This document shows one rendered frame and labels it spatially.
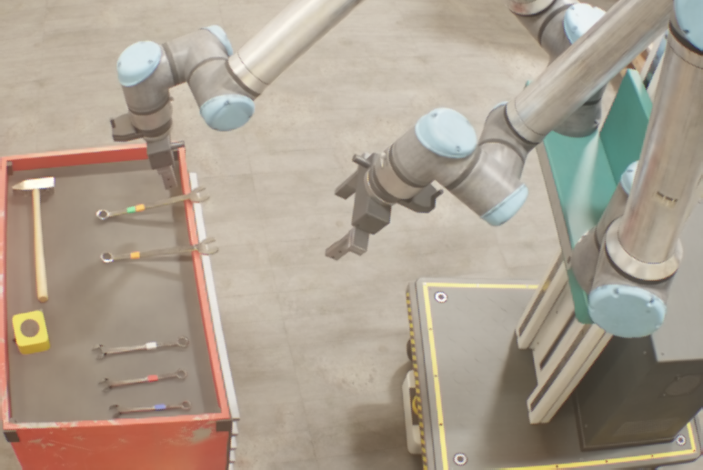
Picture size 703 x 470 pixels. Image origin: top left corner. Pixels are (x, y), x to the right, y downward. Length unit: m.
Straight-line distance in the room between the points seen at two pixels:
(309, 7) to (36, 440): 0.97
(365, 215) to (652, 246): 0.50
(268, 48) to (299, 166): 1.84
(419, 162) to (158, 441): 0.76
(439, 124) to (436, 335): 1.29
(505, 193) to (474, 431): 1.16
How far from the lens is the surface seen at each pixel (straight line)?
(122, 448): 1.80
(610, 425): 2.46
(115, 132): 1.80
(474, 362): 2.61
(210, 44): 1.69
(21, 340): 1.81
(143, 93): 1.69
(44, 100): 3.64
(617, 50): 1.39
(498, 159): 1.49
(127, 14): 4.04
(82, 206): 2.04
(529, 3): 2.00
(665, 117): 1.28
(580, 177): 1.98
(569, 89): 1.45
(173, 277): 1.92
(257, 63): 1.57
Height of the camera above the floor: 2.46
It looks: 49 degrees down
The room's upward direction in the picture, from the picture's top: 13 degrees clockwise
